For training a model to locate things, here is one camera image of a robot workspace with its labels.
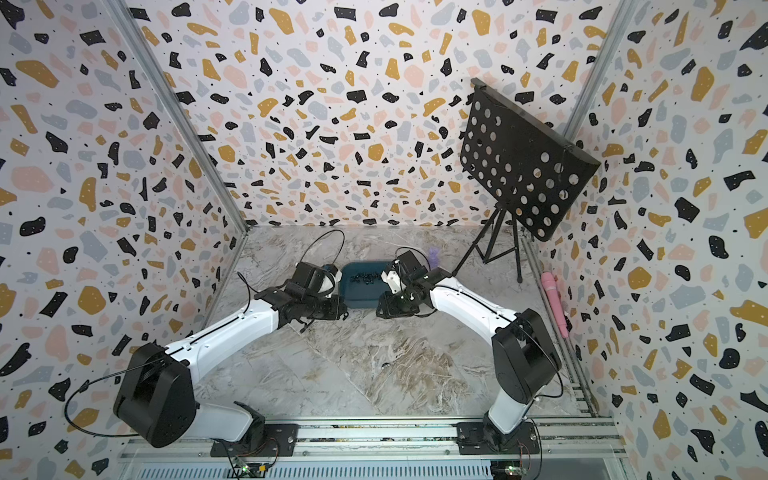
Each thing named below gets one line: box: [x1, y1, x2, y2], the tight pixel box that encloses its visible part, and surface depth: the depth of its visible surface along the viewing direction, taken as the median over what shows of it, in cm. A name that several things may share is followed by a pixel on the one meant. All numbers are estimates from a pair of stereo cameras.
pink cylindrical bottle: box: [541, 272, 568, 338], surface depth 108 cm
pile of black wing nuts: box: [350, 272, 379, 285], surface depth 108 cm
